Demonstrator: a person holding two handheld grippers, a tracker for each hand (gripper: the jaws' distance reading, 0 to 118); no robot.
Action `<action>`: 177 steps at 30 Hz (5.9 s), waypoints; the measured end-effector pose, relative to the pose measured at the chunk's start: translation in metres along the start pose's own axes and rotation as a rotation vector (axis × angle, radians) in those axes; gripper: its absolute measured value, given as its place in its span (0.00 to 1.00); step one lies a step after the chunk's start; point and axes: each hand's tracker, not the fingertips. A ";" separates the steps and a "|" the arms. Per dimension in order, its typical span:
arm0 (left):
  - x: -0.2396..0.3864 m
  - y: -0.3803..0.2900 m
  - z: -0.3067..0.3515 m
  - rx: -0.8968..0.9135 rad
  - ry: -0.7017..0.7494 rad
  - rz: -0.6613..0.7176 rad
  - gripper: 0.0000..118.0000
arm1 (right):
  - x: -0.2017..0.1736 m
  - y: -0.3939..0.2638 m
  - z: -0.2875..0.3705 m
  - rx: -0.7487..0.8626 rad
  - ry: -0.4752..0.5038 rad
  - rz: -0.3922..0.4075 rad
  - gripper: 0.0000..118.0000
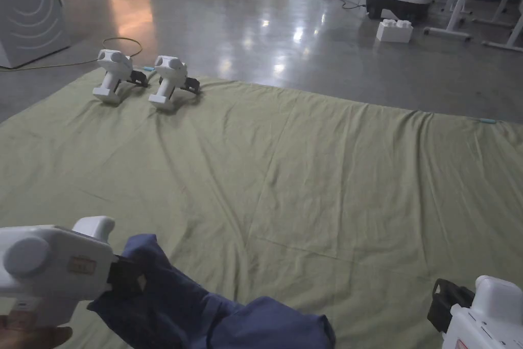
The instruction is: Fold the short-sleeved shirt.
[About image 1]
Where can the bed with pale green sheet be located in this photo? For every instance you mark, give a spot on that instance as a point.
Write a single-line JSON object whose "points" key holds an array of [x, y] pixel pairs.
{"points": [[310, 169]]}

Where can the white washing machine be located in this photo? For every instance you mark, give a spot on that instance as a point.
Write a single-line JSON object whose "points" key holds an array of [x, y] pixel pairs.
{"points": [[28, 9]]}

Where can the person's left hand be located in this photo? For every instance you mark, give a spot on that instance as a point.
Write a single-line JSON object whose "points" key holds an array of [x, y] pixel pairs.
{"points": [[36, 334]]}

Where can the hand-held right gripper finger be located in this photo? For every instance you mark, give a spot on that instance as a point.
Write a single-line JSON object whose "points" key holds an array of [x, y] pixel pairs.
{"points": [[438, 308]]}

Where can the dark blue shirt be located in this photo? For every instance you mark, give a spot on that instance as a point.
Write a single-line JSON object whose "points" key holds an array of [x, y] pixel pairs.
{"points": [[196, 312]]}

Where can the spare white hand-held gripper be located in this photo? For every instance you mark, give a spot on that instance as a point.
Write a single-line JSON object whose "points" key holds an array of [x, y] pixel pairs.
{"points": [[168, 79], [112, 73]]}

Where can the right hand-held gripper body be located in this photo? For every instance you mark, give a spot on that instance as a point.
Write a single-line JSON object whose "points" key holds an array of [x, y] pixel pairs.
{"points": [[486, 316]]}

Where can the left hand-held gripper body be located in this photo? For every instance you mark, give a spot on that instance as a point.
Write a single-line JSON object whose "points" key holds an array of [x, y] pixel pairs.
{"points": [[49, 261]]}

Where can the white foam block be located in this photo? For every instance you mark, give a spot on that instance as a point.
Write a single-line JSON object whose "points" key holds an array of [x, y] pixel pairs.
{"points": [[394, 32]]}

